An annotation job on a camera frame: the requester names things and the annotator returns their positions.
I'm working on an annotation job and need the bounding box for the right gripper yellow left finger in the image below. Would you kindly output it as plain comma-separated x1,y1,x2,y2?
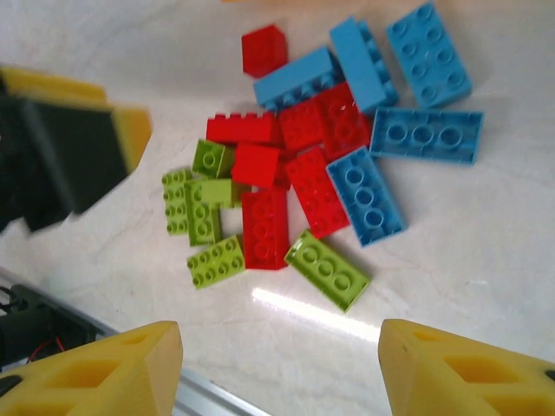
0,320,184,416

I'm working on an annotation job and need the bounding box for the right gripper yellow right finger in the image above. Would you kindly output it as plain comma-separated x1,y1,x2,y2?
377,318,555,416

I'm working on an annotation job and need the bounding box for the small green lego brick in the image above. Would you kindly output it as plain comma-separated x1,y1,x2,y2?
191,138,238,180
198,177,245,209

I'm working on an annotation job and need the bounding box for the small red lego brick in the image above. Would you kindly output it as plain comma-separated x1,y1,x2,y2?
230,142,292,191
240,23,290,80

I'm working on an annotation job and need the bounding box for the blue lego brick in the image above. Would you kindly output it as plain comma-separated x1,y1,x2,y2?
251,45,347,113
328,16,401,115
384,1,473,109
324,145,408,249
368,106,485,168

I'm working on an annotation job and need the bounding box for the long aluminium mounting rail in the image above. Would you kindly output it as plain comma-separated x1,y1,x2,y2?
0,264,278,416

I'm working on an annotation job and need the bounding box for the thin red wire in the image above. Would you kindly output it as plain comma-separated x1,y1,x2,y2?
24,339,67,366

